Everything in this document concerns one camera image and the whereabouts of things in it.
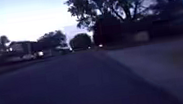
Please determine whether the pale parked car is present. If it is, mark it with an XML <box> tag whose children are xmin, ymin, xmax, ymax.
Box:
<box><xmin>19</xmin><ymin>52</ymin><xmax>38</xmax><ymax>62</ymax></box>

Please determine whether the round dark tree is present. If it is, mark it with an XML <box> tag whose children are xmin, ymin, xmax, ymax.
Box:
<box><xmin>67</xmin><ymin>31</ymin><xmax>94</xmax><ymax>53</ymax></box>

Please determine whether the dark asphalt road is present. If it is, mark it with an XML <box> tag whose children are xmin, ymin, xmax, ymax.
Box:
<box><xmin>0</xmin><ymin>38</ymin><xmax>183</xmax><ymax>104</ymax></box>

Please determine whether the large dark tree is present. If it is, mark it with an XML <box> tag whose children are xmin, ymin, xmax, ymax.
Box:
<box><xmin>63</xmin><ymin>0</ymin><xmax>183</xmax><ymax>53</ymax></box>

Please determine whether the pale concrete sidewalk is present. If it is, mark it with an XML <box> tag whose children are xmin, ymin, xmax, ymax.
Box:
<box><xmin>104</xmin><ymin>38</ymin><xmax>183</xmax><ymax>104</ymax></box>

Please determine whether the vehicle with headlights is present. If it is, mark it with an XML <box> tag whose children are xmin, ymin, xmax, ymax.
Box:
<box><xmin>97</xmin><ymin>42</ymin><xmax>105</xmax><ymax>49</ymax></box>

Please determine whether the dark leafy tree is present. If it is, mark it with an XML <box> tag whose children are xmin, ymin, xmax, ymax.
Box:
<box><xmin>36</xmin><ymin>28</ymin><xmax>69</xmax><ymax>52</ymax></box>

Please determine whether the low building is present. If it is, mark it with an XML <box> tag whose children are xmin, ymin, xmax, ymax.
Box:
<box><xmin>7</xmin><ymin>37</ymin><xmax>41</xmax><ymax>60</ymax></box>

